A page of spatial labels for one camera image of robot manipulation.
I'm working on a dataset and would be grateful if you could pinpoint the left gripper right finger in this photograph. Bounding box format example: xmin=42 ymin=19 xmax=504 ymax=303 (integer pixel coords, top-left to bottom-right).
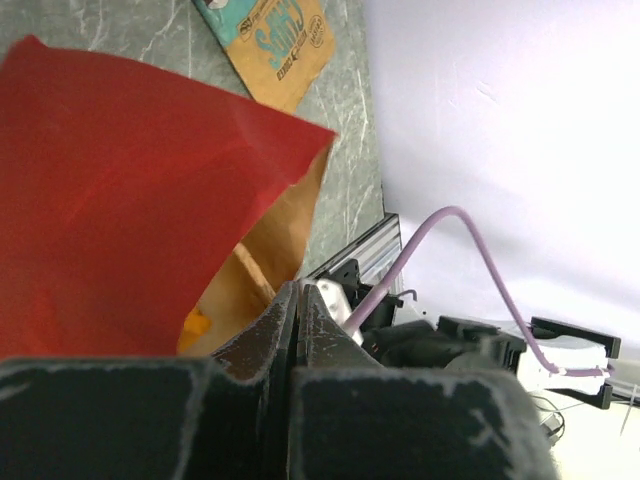
xmin=288 ymin=285 xmax=557 ymax=479

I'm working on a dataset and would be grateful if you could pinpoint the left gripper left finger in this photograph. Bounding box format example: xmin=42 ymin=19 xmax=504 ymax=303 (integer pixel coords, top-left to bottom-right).
xmin=1 ymin=284 xmax=298 ymax=479

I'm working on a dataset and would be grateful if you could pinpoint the orange snack bag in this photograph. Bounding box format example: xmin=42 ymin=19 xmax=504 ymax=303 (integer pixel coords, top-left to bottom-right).
xmin=177 ymin=307 xmax=211 ymax=354

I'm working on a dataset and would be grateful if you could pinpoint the red paper bag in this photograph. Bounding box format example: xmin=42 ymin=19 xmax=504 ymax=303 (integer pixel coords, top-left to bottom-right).
xmin=1 ymin=36 xmax=335 ymax=358

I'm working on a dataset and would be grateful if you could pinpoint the brown teal chips bag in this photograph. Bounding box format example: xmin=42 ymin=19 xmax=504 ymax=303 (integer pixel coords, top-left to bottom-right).
xmin=194 ymin=0 xmax=335 ymax=113

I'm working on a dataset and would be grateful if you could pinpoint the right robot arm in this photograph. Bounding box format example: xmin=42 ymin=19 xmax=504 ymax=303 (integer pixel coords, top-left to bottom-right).
xmin=352 ymin=295 xmax=621 ymax=410

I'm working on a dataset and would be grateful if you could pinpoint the aluminium frame rail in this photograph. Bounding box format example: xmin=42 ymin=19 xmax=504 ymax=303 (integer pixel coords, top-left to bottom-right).
xmin=305 ymin=213 xmax=401 ymax=284

